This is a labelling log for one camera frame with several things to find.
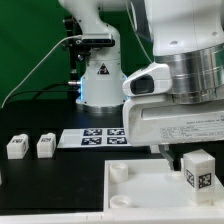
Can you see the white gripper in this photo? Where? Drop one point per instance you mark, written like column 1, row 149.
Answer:
column 155, row 120

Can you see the white square tabletop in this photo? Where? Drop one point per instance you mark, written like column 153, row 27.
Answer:
column 150, row 184

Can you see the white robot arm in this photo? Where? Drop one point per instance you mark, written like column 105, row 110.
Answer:
column 179, row 96

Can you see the white tag sheet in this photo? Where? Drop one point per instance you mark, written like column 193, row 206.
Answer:
column 93, row 137

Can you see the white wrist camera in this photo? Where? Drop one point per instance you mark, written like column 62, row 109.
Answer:
column 152, row 80

